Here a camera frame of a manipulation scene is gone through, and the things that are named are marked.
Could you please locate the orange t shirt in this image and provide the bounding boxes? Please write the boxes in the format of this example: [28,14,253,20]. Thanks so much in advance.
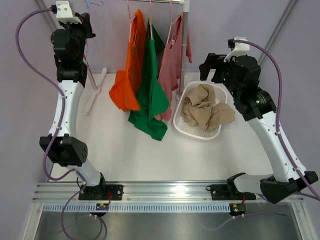
[109,9,147,112]

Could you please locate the pink hanger of green shirt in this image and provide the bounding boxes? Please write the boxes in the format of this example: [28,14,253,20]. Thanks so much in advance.
[148,0,154,41]

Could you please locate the pink t shirt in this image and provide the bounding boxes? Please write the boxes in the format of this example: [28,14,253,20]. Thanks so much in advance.
[154,11,193,123]

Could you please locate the green t shirt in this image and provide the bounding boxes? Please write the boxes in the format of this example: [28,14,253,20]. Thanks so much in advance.
[128,22,169,141]

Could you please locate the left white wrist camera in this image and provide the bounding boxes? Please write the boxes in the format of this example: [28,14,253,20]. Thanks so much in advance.
[55,0,82,24]

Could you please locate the white slotted cable duct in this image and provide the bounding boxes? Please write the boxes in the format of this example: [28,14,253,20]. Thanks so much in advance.
[42,202,231,213]

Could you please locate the aluminium mounting rail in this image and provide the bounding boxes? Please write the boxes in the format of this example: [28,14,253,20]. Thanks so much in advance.
[32,181,259,203]

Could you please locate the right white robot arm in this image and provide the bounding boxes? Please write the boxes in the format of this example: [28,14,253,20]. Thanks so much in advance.
[199,53,319,204]

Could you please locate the light blue hanger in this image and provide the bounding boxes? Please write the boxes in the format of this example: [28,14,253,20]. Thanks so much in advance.
[83,0,105,67]

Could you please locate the beige t shirt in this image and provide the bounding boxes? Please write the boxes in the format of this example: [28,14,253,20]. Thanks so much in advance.
[181,84,236,132]

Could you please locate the metal clothes rack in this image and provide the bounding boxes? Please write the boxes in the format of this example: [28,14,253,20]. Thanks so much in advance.
[82,0,190,116]

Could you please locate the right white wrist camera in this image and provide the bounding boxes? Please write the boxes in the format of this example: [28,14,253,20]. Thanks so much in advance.
[223,36,250,63]

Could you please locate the white perforated laundry basket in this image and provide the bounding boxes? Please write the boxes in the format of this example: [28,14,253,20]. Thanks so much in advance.
[172,81,222,141]

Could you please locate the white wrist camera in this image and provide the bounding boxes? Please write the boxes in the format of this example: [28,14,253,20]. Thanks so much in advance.
[223,36,250,63]
[55,0,82,24]

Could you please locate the pink hanger of orange shirt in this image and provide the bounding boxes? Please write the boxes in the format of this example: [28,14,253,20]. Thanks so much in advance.
[126,0,138,45]

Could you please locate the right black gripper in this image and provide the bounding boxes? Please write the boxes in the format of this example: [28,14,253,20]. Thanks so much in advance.
[199,53,242,99]

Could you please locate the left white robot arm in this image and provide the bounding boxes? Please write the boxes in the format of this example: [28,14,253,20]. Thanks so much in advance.
[39,12,108,200]

